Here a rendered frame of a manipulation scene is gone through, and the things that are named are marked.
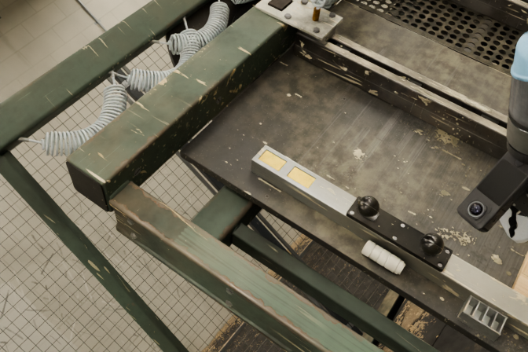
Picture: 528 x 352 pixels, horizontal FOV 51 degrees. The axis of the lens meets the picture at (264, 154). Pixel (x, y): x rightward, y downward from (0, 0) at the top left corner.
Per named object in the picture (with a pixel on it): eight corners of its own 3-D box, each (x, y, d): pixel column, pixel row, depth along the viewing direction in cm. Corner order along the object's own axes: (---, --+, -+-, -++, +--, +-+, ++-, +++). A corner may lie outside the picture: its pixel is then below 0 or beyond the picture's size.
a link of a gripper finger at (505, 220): (537, 223, 85) (544, 185, 79) (510, 244, 84) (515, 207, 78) (521, 211, 87) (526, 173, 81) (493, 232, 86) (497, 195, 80)
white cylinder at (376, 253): (359, 255, 104) (397, 278, 102) (362, 247, 102) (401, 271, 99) (367, 244, 106) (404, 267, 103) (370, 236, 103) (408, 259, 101)
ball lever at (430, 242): (432, 263, 101) (438, 259, 88) (413, 252, 102) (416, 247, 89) (442, 245, 101) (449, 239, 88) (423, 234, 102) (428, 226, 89)
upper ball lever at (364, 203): (374, 229, 104) (372, 220, 92) (357, 218, 106) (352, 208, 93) (384, 211, 105) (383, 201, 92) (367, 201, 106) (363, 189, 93)
